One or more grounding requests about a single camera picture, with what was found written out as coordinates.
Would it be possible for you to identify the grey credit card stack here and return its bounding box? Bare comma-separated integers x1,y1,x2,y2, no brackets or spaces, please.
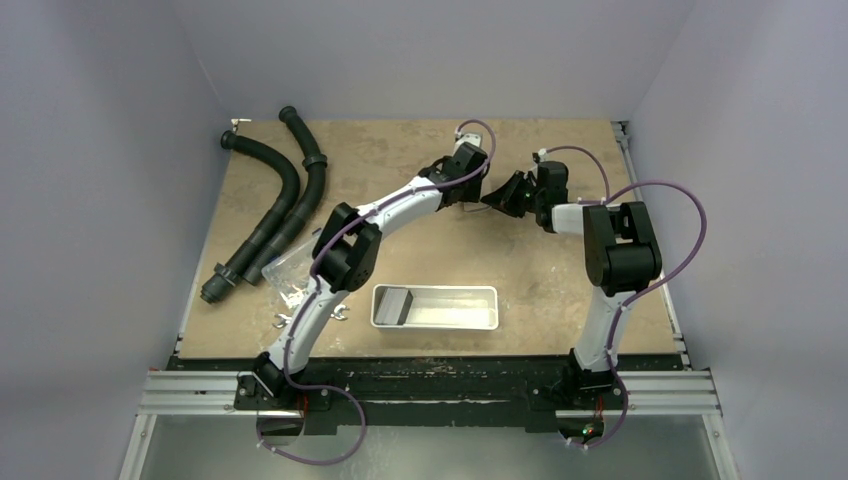
374,288,414,326

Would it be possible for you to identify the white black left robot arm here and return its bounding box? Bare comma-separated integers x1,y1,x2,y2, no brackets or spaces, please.
252,136,490,409

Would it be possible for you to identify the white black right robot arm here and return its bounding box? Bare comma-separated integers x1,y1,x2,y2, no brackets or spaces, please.
481,161,662,407

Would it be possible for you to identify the white rectangular tray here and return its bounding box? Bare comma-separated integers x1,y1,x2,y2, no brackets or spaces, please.
370,284,499,331

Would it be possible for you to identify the silver open-end wrench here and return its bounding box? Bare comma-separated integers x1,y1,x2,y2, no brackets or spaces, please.
272,304,349,329

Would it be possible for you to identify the clear plastic bag of screws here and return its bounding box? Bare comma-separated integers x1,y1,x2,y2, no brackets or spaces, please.
261,230,320,313

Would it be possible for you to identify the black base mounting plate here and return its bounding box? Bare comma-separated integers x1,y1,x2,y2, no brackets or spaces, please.
165,354,684,437

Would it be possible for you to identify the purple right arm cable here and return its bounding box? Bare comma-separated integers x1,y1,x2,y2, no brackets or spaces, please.
537,145,708,452

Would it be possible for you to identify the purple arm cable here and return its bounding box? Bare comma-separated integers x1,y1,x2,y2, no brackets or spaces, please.
255,119,497,466
537,145,708,452

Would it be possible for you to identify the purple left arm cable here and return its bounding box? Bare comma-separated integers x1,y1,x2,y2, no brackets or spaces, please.
255,119,497,466

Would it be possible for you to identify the black corrugated hose right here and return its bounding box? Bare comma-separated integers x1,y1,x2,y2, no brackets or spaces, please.
243,105,329,287

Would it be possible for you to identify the black corrugated hose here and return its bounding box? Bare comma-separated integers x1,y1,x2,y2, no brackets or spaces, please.
199,129,301,305
243,105,329,287

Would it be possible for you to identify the black corrugated hose left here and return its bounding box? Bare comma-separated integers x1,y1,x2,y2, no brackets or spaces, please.
199,129,301,305

